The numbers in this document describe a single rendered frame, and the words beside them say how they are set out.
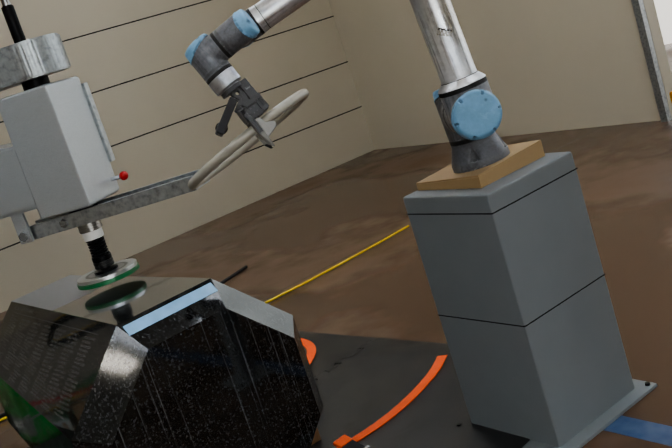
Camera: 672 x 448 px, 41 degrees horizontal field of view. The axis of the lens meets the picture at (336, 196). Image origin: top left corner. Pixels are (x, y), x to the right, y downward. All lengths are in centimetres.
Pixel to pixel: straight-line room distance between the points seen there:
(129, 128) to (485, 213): 605
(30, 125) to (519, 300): 165
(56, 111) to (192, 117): 571
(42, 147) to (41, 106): 14
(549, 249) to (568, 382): 43
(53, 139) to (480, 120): 137
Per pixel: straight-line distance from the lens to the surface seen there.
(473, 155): 286
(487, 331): 294
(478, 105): 265
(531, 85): 795
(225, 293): 282
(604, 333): 308
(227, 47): 266
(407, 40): 890
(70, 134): 307
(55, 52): 310
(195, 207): 868
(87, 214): 313
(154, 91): 858
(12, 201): 322
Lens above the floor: 147
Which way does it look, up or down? 11 degrees down
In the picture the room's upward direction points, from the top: 18 degrees counter-clockwise
